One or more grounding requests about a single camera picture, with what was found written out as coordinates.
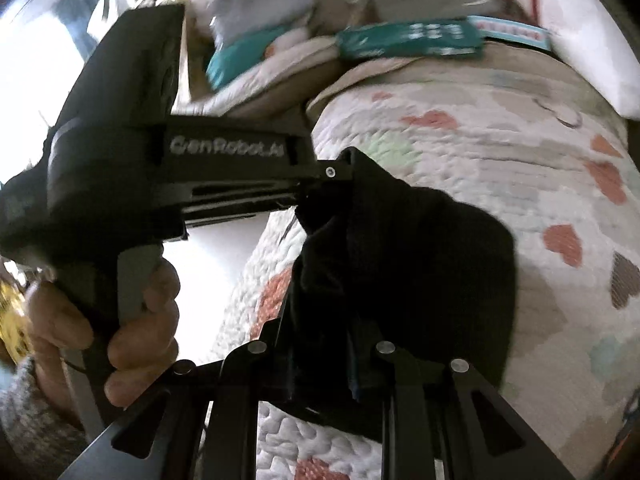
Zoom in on person's left hand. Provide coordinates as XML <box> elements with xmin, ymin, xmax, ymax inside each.
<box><xmin>24</xmin><ymin>259</ymin><xmax>182</xmax><ymax>408</ymax></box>

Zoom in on teal cloth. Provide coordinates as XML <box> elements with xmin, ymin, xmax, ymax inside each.
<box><xmin>206</xmin><ymin>27</ymin><xmax>283</xmax><ymax>92</ymax></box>

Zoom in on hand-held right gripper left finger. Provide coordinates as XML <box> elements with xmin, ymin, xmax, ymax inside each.
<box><xmin>59</xmin><ymin>296</ymin><xmax>301</xmax><ymax>480</ymax></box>

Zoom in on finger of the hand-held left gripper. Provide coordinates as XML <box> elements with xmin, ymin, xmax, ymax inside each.
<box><xmin>295</xmin><ymin>148</ymin><xmax>358</xmax><ymax>211</ymax></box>

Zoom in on stack of plastic-wrapped bedding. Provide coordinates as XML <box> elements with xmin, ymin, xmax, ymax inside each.
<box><xmin>189</xmin><ymin>0</ymin><xmax>317</xmax><ymax>47</ymax></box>

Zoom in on light blue flat box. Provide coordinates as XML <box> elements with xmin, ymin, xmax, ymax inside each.
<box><xmin>467</xmin><ymin>14</ymin><xmax>553</xmax><ymax>52</ymax></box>

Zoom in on white paper bag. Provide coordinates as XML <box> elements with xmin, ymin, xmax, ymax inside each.
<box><xmin>497</xmin><ymin>0</ymin><xmax>640</xmax><ymax>118</ymax></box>

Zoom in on black pants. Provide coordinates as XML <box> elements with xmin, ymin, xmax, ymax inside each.
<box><xmin>291</xmin><ymin>147</ymin><xmax>517</xmax><ymax>442</ymax></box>

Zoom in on person's left forearm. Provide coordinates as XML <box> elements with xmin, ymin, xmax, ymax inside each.
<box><xmin>0</xmin><ymin>355</ymin><xmax>88</xmax><ymax>461</ymax></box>

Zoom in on quilted heart print bedspread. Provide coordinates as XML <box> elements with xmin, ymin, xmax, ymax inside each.
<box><xmin>200</xmin><ymin>55</ymin><xmax>640</xmax><ymax>480</ymax></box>

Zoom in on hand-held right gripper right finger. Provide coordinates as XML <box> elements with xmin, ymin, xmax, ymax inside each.
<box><xmin>372</xmin><ymin>340</ymin><xmax>577</xmax><ymax>480</ymax></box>

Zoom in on beige padded cushion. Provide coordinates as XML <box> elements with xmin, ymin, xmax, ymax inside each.
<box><xmin>189</xmin><ymin>42</ymin><xmax>347</xmax><ymax>117</ymax></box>

